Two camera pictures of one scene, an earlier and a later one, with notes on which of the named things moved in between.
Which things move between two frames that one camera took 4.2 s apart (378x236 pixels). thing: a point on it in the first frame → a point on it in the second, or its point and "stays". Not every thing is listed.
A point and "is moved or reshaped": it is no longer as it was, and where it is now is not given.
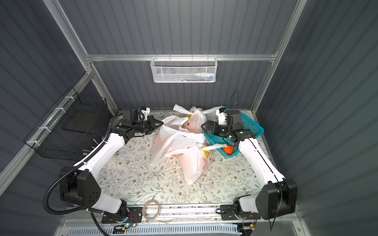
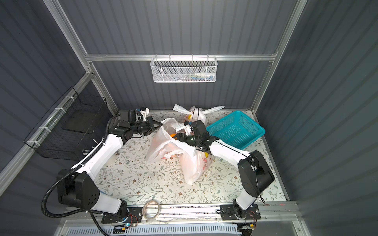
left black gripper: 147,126 stays
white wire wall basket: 183,70 stays
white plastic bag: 170,137 is moved or reshaped
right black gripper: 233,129 → 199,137
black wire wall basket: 75,125 stays
